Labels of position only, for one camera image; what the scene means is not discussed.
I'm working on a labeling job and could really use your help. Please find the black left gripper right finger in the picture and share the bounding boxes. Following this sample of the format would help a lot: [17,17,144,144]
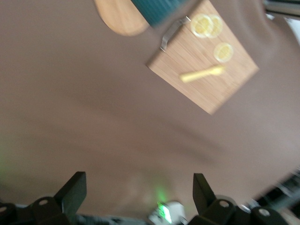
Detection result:
[189,173,288,225]

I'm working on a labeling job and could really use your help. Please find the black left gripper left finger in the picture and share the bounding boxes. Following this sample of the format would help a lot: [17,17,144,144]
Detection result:
[0,171,87,225]

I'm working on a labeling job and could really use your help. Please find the dark green ribbed mug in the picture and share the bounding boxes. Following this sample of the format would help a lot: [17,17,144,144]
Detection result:
[131,0,195,30]

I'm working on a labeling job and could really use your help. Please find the wooden mug tree rack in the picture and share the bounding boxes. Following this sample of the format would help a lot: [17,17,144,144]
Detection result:
[93,0,150,37]

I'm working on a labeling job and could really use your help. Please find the brown table mat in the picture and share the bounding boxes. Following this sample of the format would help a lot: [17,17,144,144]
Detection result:
[0,0,300,225]

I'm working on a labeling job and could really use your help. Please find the bamboo cutting board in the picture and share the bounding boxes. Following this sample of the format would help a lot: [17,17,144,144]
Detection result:
[145,0,260,115]

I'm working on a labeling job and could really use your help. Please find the yellow plastic fork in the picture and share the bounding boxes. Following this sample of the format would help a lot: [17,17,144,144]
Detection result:
[179,65,227,83]

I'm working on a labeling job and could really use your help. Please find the lemon slice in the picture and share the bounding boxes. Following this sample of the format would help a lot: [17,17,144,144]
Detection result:
[207,14,223,38]
[191,13,214,38]
[213,42,234,63]

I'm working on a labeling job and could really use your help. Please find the metal cutting board handle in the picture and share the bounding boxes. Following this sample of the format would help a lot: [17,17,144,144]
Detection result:
[160,15,192,52]

